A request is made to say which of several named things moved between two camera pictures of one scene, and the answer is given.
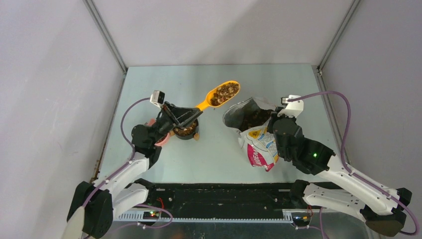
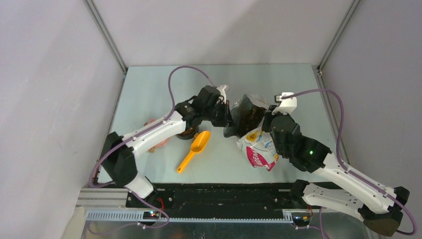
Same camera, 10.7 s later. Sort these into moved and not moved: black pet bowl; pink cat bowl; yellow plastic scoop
Moved: yellow plastic scoop
Not moved: black pet bowl; pink cat bowl
